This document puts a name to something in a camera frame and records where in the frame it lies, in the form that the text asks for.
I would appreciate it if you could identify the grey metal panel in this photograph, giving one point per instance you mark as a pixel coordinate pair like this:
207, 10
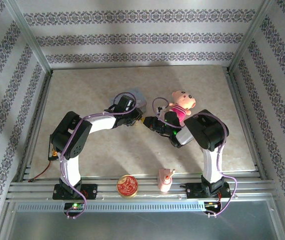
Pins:
142, 226

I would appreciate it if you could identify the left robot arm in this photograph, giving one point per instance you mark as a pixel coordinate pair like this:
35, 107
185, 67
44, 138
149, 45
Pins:
100, 125

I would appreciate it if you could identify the pale blue cartoon box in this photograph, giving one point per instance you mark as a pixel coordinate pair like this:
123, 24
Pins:
138, 96

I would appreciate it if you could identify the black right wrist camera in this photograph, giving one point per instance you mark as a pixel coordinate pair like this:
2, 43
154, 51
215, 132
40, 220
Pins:
173, 119

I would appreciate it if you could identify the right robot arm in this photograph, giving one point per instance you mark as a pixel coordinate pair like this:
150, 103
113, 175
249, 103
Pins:
207, 130

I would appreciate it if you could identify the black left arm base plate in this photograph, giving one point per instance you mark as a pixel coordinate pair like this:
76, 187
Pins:
91, 191

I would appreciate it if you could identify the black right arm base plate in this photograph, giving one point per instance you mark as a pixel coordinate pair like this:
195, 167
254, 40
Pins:
193, 191

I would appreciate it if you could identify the pink plush doll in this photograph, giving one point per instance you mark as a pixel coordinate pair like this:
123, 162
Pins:
181, 105

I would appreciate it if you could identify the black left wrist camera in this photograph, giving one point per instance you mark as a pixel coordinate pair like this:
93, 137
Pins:
123, 103

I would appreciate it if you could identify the aluminium frame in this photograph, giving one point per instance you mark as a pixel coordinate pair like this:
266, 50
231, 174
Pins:
142, 186

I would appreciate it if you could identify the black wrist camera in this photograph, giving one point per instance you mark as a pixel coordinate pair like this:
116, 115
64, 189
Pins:
173, 119
123, 103

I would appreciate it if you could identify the pink toy bottle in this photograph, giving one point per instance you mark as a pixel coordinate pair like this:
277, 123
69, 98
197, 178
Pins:
165, 181

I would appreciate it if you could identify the round red gold tin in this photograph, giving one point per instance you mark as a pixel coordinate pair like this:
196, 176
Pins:
127, 186

